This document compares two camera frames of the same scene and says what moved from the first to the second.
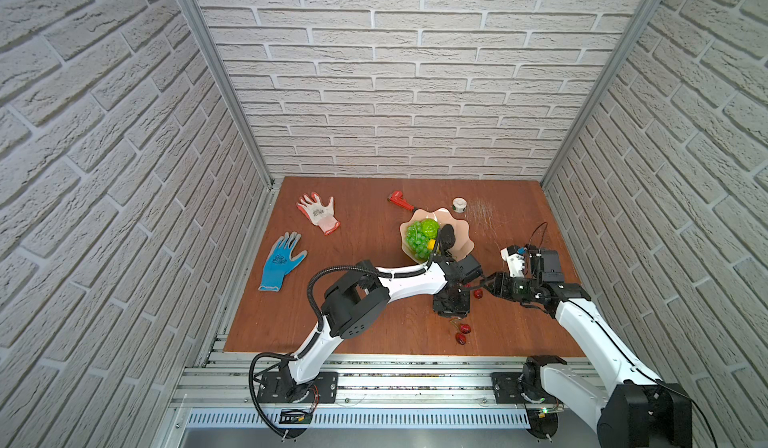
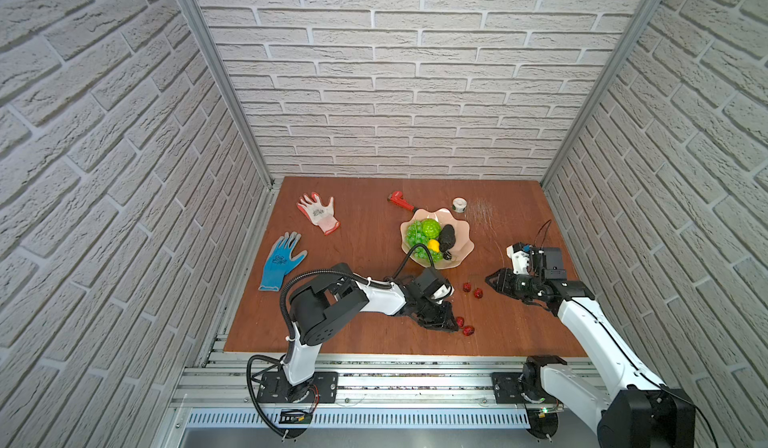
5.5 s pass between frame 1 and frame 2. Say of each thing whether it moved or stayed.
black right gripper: stayed
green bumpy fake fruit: stayed
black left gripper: moved
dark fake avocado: stayed
